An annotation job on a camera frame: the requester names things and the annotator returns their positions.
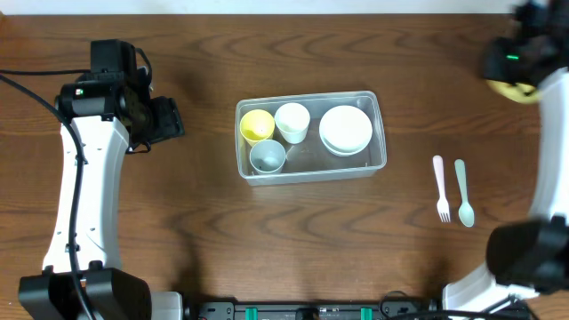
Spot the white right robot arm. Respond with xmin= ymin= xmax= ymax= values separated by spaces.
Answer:
xmin=428 ymin=0 xmax=568 ymax=319

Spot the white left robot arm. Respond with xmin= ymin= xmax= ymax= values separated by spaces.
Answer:
xmin=19 ymin=39 xmax=184 ymax=319

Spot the clear plastic container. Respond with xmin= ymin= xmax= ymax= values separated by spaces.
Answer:
xmin=235 ymin=91 xmax=388 ymax=186

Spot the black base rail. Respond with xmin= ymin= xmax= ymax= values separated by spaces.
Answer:
xmin=184 ymin=296 xmax=531 ymax=320

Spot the grey plastic bowl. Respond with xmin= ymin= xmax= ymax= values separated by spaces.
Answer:
xmin=321 ymin=138 xmax=369 ymax=156

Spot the cream plastic bowl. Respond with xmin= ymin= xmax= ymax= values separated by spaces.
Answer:
xmin=319 ymin=105 xmax=373 ymax=151

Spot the cream plastic cup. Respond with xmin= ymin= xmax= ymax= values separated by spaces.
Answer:
xmin=275 ymin=102 xmax=311 ymax=144

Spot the yellow plastic cup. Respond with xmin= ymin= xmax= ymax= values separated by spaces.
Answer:
xmin=239 ymin=109 xmax=276 ymax=147

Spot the grey plastic cup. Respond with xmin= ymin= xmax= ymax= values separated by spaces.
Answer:
xmin=249 ymin=140 xmax=286 ymax=175

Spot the mint green plastic spoon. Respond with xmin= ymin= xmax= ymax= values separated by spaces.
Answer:
xmin=454 ymin=159 xmax=475 ymax=228

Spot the yellow plastic bowl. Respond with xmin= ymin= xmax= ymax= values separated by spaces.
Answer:
xmin=485 ymin=80 xmax=541 ymax=104

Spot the white plastic fork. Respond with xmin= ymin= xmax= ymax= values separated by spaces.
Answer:
xmin=432 ymin=155 xmax=451 ymax=223

